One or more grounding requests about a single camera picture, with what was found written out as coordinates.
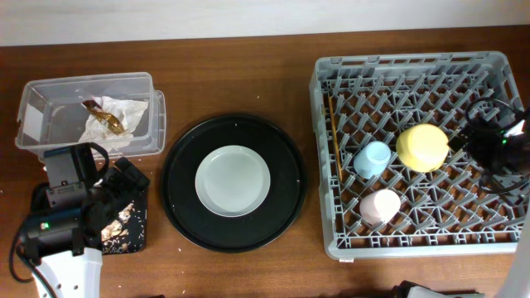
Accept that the food scraps pile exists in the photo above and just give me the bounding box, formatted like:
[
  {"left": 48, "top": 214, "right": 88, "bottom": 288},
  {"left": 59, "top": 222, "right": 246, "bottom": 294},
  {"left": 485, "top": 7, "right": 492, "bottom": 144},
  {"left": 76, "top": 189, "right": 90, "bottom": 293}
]
[{"left": 101, "top": 202, "right": 147, "bottom": 255}]

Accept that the yellow bowl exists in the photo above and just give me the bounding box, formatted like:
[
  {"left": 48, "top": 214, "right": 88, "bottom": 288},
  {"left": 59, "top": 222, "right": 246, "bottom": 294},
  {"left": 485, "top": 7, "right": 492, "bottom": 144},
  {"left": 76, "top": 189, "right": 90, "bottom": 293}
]
[{"left": 396, "top": 123, "right": 449, "bottom": 173}]

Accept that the gold foil wrapper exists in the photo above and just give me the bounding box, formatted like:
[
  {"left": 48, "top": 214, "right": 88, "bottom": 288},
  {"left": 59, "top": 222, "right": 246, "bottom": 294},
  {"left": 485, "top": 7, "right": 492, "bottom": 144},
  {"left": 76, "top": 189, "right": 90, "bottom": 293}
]
[{"left": 82, "top": 99, "right": 125, "bottom": 135}]

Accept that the white paper napkin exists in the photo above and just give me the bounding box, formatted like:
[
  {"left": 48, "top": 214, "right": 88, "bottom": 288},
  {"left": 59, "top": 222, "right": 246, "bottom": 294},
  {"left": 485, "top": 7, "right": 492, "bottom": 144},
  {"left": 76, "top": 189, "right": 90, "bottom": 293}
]
[{"left": 79, "top": 95, "right": 149, "bottom": 151}]

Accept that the blue cup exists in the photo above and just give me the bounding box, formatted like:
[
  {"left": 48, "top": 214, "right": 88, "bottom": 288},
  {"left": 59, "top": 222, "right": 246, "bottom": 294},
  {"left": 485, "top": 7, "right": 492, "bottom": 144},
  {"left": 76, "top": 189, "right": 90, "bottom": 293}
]
[{"left": 354, "top": 141, "right": 392, "bottom": 180}]

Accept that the pink cup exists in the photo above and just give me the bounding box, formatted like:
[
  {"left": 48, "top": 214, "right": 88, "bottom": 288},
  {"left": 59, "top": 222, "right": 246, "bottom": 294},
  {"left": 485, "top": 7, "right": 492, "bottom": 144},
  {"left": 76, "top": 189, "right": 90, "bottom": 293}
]
[{"left": 359, "top": 189, "right": 401, "bottom": 225}]

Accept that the grey plate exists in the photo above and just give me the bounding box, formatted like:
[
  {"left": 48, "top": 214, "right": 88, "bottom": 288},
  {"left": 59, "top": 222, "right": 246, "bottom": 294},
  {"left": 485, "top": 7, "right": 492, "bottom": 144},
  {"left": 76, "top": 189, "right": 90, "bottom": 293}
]
[{"left": 195, "top": 145, "right": 272, "bottom": 218}]

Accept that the wooden chopstick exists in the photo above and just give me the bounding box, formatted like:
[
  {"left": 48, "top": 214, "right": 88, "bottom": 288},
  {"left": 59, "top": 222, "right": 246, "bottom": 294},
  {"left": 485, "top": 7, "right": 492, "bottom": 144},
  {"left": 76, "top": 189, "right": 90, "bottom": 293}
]
[{"left": 327, "top": 94, "right": 343, "bottom": 183}]

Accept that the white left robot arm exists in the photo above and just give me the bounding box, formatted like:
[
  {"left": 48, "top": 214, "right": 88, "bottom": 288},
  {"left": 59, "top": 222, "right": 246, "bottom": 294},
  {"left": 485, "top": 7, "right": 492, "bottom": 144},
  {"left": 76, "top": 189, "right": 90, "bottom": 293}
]
[{"left": 9, "top": 142, "right": 150, "bottom": 297}]

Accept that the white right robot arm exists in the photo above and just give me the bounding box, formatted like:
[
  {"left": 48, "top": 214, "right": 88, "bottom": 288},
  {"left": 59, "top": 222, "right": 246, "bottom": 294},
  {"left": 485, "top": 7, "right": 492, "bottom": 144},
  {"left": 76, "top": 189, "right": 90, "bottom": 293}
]
[{"left": 388, "top": 210, "right": 529, "bottom": 298}]

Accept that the clear plastic waste bin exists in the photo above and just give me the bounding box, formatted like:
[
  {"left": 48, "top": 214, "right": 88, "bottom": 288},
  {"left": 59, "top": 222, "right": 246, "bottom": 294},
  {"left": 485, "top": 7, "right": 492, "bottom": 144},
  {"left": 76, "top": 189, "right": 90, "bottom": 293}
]
[{"left": 15, "top": 72, "right": 166, "bottom": 159}]

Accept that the grey dishwasher rack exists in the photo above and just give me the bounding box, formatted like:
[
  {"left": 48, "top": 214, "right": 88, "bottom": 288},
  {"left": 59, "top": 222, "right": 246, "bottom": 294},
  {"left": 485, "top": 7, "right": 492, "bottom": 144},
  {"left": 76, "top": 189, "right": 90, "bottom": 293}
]
[{"left": 309, "top": 51, "right": 529, "bottom": 262}]

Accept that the black rectangular tray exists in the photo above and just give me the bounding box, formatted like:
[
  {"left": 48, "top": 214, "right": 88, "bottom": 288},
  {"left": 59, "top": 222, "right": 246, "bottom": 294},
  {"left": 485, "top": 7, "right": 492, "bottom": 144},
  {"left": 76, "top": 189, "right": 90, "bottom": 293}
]
[{"left": 28, "top": 177, "right": 149, "bottom": 256}]

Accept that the round black serving tray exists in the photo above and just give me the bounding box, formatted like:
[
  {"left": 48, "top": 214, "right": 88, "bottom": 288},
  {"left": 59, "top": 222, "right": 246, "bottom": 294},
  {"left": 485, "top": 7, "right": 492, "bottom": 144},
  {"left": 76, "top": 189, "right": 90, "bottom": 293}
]
[{"left": 161, "top": 114, "right": 307, "bottom": 253}]

